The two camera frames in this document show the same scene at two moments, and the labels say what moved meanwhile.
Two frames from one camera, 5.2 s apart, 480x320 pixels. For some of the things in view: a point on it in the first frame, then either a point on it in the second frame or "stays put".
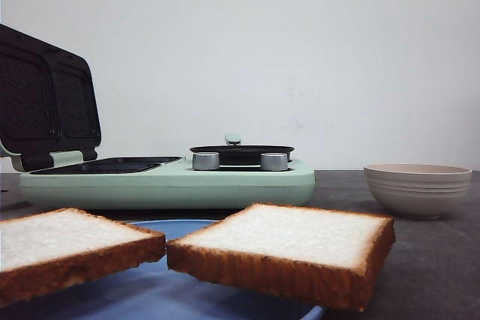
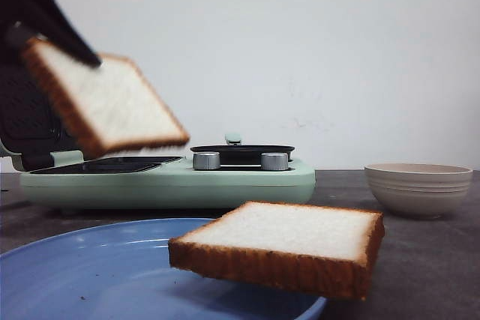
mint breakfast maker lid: [48, 100] stays put
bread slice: [43, 251] -> [111, 108]
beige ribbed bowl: [418, 191] stays put
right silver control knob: [274, 161] stays put
